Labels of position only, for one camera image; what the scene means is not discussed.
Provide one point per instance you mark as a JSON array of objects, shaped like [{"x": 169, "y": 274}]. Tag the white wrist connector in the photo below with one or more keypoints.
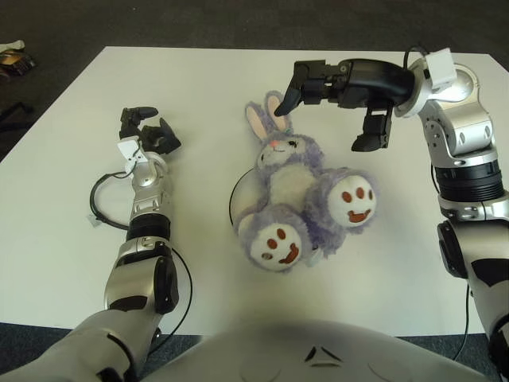
[
  {"x": 129, "y": 147},
  {"x": 439, "y": 67}
]

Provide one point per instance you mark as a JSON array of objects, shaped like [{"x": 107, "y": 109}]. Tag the grey robot torso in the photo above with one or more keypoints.
[{"x": 278, "y": 350}]

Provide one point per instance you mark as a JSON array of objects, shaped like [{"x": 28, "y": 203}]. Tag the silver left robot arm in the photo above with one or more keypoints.
[{"x": 149, "y": 199}]

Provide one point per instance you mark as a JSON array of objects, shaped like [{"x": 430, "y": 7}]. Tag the white right wrist connector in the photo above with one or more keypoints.
[{"x": 439, "y": 67}]

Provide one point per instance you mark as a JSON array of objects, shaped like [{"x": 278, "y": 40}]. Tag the purple plush bunny doll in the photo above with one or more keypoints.
[{"x": 290, "y": 187}]

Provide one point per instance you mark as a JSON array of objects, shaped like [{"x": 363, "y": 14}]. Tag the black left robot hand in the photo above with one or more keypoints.
[{"x": 159, "y": 137}]

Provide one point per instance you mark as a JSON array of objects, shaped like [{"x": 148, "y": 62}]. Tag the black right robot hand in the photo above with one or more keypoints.
[{"x": 370, "y": 83}]

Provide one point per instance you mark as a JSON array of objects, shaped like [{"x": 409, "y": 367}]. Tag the brown and black floor clutter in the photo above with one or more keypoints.
[{"x": 16, "y": 63}]

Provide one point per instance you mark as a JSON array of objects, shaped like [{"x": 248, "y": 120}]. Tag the white plate with black rim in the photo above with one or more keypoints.
[{"x": 240, "y": 199}]

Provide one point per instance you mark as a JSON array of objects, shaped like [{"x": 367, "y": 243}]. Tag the white left wrist connector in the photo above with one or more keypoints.
[{"x": 129, "y": 147}]

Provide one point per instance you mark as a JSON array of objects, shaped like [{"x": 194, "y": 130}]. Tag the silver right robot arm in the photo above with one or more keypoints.
[{"x": 465, "y": 131}]

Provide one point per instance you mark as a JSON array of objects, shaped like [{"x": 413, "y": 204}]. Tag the black object on floor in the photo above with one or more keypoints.
[{"x": 18, "y": 107}]

